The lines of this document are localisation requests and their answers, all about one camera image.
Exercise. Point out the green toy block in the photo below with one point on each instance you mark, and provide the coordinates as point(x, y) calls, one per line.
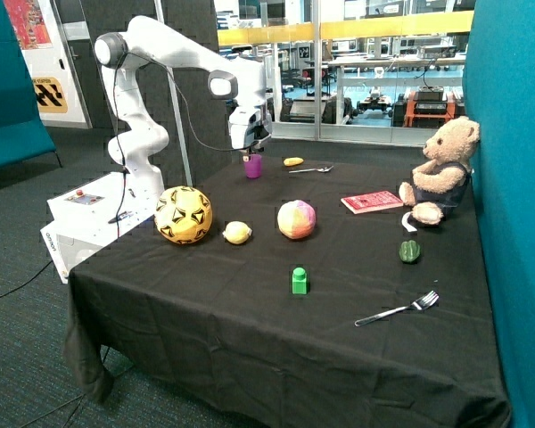
point(300, 281)

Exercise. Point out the green toy pepper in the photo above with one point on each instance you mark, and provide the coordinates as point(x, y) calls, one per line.
point(409, 251)

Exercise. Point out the pastel multicolour plush ball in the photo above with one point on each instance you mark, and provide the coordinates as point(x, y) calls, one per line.
point(296, 219)

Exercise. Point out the yellow black soccer ball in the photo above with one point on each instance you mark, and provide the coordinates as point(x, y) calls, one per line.
point(183, 214)

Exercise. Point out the yellow black sign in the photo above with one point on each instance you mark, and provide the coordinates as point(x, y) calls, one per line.
point(50, 96)

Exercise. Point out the black tablecloth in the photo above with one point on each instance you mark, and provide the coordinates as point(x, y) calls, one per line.
point(220, 319)

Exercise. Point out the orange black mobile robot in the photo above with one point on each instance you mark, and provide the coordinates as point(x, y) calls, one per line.
point(431, 107)

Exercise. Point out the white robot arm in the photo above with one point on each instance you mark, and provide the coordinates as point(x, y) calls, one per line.
point(146, 40)

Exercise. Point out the red book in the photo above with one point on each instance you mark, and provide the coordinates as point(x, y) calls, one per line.
point(370, 202)

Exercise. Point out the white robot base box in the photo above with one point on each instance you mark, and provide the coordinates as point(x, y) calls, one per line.
point(92, 216)

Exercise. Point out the teal partition wall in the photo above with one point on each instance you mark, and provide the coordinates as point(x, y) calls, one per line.
point(500, 94)

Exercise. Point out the small yellow ball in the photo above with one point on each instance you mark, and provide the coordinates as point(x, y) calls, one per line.
point(237, 232)

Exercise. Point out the purple plastic cup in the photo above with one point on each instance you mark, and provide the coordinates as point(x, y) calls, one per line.
point(253, 168)

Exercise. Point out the teal sofa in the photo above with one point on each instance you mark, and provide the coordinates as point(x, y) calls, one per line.
point(23, 135)

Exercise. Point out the metal spoon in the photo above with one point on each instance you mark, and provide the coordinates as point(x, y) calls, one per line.
point(321, 170)

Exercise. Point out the brown teddy bear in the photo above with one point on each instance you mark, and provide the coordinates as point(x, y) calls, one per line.
point(438, 185)

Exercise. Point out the red wall poster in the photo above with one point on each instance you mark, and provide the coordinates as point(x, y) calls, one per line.
point(28, 24)

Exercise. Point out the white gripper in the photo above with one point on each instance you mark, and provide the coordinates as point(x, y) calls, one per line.
point(249, 127)

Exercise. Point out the metal fork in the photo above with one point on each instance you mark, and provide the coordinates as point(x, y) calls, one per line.
point(421, 304)

